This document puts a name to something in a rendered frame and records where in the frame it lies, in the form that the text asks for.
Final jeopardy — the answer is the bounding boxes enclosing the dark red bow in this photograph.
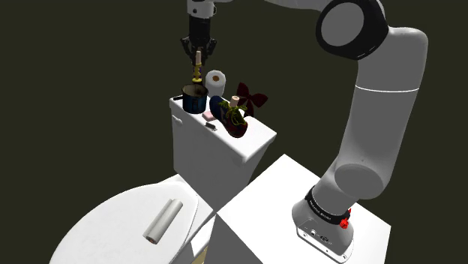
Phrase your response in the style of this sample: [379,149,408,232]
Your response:
[235,81,269,119]

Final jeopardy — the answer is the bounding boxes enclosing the yellow purple candlestick with candle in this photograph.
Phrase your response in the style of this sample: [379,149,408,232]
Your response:
[191,50,204,85]

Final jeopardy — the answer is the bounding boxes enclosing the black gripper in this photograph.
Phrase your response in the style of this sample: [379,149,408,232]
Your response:
[180,16,218,67]

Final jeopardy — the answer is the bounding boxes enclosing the white toilet paper roll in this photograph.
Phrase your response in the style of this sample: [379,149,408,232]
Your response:
[204,69,227,98]

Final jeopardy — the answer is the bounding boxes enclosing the grey paper towel roll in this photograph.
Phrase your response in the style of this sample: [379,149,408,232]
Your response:
[142,198,184,245]

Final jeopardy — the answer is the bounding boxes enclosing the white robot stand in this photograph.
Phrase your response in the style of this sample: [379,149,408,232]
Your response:
[190,153,392,264]

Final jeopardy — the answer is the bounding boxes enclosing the blue pot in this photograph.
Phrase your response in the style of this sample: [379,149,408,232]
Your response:
[172,83,210,115]

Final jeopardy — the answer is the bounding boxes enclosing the blue red shoe yellow laces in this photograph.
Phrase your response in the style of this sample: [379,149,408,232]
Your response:
[208,95,249,139]

